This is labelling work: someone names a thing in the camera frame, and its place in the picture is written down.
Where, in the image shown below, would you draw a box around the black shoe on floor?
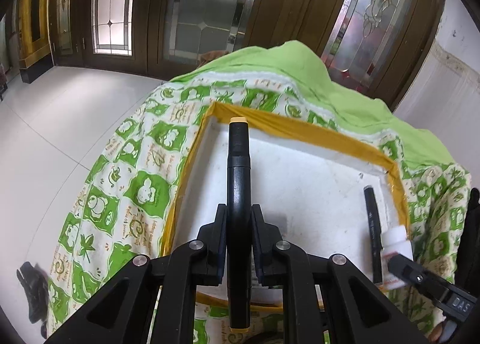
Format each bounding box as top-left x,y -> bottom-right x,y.
16,261 -> 49,339

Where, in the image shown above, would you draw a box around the black marker yellow caps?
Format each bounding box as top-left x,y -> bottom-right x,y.
226,117 -> 251,334

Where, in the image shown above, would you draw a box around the green patterned quilt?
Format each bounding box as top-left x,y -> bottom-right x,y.
46,40 -> 471,334

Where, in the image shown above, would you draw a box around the black marker in tray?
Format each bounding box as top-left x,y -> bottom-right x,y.
364,186 -> 383,285

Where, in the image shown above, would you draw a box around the gold framed cabinet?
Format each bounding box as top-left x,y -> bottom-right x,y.
17,0 -> 53,84

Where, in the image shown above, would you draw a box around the white foam tray yellow tape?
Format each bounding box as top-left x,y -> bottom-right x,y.
160,100 -> 412,311

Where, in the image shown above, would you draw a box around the white bottle red label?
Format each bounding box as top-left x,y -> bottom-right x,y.
381,225 -> 413,290

